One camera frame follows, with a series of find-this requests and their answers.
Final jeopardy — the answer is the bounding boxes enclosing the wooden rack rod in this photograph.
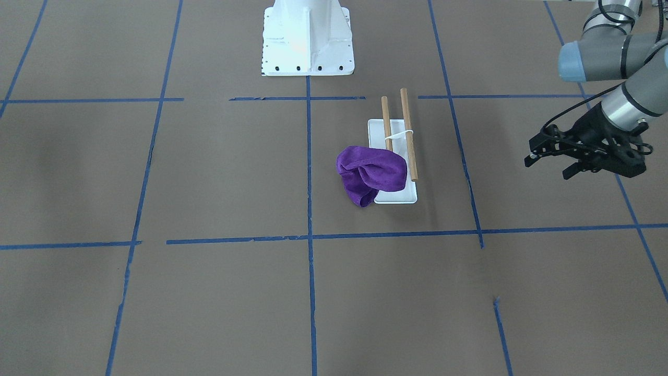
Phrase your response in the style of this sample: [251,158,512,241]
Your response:
[381,96,393,152]
[399,88,419,182]

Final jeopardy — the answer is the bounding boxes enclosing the near wooden rack rod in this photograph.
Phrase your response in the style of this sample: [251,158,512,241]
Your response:
[381,96,393,152]

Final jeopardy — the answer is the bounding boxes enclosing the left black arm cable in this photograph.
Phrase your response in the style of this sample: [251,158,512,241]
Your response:
[540,0,668,152]

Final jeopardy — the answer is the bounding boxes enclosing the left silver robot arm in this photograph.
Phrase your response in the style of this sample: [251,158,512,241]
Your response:
[524,1,667,180]

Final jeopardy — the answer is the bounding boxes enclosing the white towel rack base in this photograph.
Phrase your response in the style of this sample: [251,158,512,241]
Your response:
[368,119,419,204]

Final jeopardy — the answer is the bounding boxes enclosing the white pedestal column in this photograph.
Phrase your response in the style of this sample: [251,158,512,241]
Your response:
[261,1,355,77]

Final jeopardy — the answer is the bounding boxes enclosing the purple towel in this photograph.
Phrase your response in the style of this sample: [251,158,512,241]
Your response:
[336,146,408,208]

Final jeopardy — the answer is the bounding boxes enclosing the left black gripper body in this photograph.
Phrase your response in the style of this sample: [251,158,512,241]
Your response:
[571,104,633,157]

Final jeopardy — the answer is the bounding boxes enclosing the far wooden rack rod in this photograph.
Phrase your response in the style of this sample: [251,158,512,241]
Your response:
[399,88,419,182]

